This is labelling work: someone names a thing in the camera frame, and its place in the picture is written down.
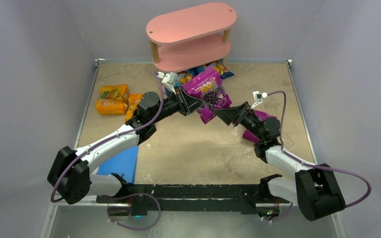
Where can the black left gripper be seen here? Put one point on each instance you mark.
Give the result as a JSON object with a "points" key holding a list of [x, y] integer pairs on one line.
{"points": [[180, 102]]}

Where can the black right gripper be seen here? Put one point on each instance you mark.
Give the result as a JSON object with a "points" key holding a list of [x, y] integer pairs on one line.
{"points": [[241, 114]]}

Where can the purple candy bag front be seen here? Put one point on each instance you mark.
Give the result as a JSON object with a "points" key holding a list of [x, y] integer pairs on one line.
{"points": [[208, 86]]}

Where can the purple candy bag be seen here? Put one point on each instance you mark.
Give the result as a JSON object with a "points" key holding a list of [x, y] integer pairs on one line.
{"points": [[247, 135], [208, 86]]}

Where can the blue candy bag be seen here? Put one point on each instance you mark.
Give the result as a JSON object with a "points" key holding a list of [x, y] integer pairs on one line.
{"points": [[219, 66], [183, 77]]}

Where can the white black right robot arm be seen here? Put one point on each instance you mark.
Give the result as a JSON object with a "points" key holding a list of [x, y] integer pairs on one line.
{"points": [[313, 188]]}

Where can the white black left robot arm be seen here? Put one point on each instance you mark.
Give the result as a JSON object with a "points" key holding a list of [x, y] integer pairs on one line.
{"points": [[72, 173]]}

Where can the orange candy bag near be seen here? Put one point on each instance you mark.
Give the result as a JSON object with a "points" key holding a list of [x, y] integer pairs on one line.
{"points": [[133, 101]]}

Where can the orange candy bag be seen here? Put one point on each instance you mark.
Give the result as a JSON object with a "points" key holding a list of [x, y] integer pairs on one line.
{"points": [[133, 101], [113, 100]]}

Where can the pink three-tier shelf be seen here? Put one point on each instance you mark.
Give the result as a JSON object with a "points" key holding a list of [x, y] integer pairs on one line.
{"points": [[190, 37]]}

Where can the orange candy bag far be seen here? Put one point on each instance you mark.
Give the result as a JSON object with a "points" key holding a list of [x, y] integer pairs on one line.
{"points": [[113, 100]]}

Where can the blue foam pad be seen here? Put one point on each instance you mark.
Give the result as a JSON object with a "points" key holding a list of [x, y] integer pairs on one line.
{"points": [[123, 164]]}

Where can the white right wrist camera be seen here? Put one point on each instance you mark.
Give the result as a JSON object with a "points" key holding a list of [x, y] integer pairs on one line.
{"points": [[258, 98]]}

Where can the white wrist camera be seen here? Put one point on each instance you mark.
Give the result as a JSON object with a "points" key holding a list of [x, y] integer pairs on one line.
{"points": [[258, 98], [168, 80]]}

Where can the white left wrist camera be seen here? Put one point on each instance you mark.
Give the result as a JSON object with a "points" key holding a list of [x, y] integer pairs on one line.
{"points": [[168, 80]]}

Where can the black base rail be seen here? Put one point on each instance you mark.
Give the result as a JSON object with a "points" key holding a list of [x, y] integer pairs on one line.
{"points": [[246, 199]]}

